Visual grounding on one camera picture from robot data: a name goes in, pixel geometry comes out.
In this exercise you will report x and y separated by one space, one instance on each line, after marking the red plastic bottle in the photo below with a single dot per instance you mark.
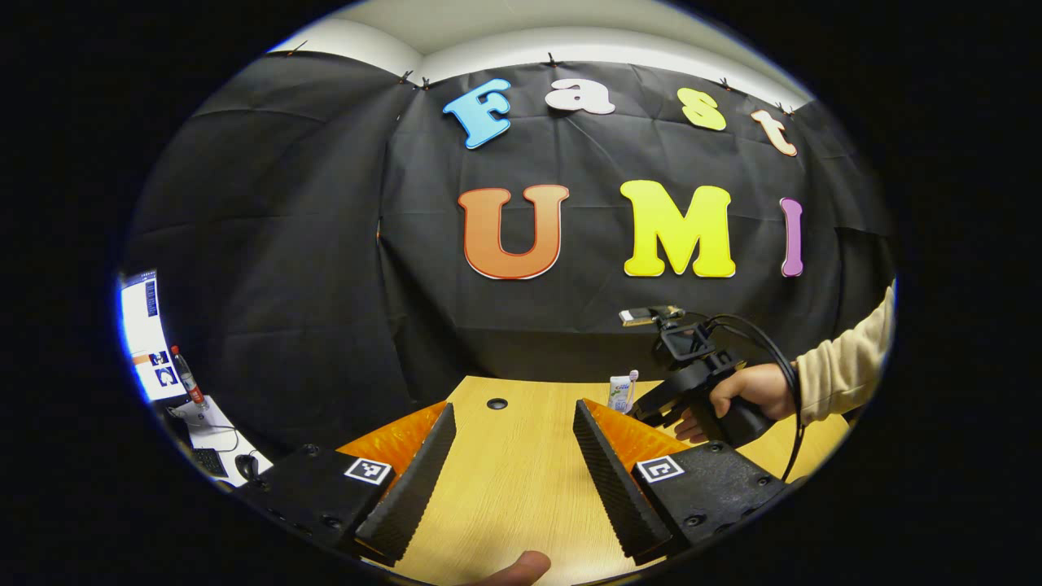
187 378

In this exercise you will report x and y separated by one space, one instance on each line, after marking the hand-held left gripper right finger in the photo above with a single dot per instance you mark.
615 488

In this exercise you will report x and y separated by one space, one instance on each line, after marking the wooden desktop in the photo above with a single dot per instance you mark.
521 472

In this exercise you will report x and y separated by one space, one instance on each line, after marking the white side desk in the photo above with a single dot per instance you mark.
216 427

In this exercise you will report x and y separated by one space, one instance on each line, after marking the black backdrop cloth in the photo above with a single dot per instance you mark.
326 285

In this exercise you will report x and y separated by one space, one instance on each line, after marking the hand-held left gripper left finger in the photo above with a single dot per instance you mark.
411 484

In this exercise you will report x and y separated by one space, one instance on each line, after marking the computer monitor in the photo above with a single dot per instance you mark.
142 325

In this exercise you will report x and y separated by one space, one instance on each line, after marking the black keyboard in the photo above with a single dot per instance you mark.
209 462

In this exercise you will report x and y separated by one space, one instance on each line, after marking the black computer mouse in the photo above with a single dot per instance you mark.
246 466

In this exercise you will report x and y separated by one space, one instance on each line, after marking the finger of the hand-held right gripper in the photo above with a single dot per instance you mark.
659 403

